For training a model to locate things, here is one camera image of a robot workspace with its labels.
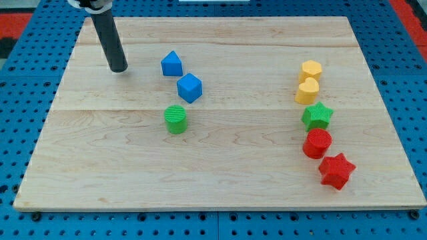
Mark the blue triangle block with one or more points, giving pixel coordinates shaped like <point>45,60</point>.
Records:
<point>171,65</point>

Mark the yellow hexagon block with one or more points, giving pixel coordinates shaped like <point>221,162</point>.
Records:
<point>311,69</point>

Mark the wooden board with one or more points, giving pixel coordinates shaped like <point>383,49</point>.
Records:
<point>105,147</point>

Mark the green cylinder block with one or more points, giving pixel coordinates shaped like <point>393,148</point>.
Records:
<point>176,119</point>

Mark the blue cube block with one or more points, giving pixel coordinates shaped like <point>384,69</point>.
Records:
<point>189,88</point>

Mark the yellow heart block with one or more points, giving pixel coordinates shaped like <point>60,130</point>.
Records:
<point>307,91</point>

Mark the green star block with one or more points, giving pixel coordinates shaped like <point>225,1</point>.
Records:
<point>316,116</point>

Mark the red cylinder block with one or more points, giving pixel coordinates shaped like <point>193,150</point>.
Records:
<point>317,143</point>

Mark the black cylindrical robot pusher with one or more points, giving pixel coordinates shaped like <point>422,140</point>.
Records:
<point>109,38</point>

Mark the red star block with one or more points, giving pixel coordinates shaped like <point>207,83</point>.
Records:
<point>335,171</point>

